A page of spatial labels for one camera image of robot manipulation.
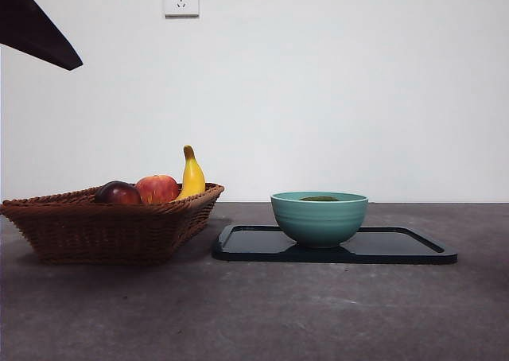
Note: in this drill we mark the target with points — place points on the yellow banana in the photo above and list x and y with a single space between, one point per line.
193 174

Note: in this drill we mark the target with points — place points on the teal ceramic bowl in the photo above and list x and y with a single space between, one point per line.
320 222

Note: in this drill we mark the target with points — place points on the brown woven wicker basket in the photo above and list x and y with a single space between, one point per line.
99 234

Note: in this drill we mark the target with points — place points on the red yellow apple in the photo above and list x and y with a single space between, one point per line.
159 188

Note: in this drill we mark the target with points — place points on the black rectangular tray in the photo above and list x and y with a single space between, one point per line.
254 245

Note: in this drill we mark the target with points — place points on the dark red apple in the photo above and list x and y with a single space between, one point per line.
119 194

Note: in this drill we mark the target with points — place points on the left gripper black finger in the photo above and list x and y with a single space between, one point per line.
28 27

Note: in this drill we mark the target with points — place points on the green avocado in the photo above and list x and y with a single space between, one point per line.
318 198

